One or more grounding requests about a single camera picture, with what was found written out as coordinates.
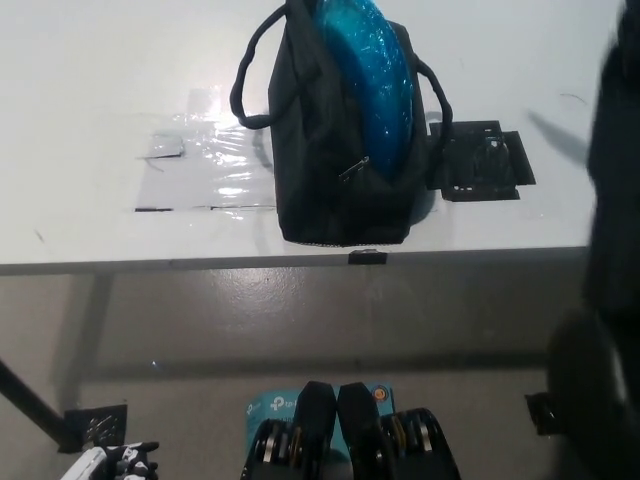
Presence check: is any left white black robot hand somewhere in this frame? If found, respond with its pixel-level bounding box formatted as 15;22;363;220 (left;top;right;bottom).
64;440;160;480

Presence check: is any teal tp-link box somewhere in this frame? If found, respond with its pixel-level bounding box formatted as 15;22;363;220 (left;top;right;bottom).
244;384;396;451

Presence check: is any black diagonal table leg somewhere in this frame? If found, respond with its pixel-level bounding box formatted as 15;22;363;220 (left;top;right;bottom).
0;357;69;444

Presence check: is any blue plastic-wrapped plate stack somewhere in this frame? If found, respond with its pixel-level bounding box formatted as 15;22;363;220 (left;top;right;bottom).
312;0;416;181

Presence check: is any grey taped paper square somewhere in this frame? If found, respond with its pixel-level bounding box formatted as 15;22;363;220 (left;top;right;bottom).
137;130;185;160

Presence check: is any black floor tape patch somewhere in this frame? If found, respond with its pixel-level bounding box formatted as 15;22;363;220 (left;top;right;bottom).
524;392;566;436
63;403;129;455

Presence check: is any black tape patch on table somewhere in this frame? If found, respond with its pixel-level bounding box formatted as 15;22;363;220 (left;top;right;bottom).
426;119;537;203

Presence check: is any white taped paper sheet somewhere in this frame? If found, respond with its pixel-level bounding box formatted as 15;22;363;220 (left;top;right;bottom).
134;158;279;212

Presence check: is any clear plastic tape sheet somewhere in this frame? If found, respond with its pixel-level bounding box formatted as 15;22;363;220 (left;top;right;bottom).
134;87;281;216

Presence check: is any black fabric duffel bag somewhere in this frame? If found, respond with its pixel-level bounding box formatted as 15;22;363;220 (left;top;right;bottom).
229;0;454;247

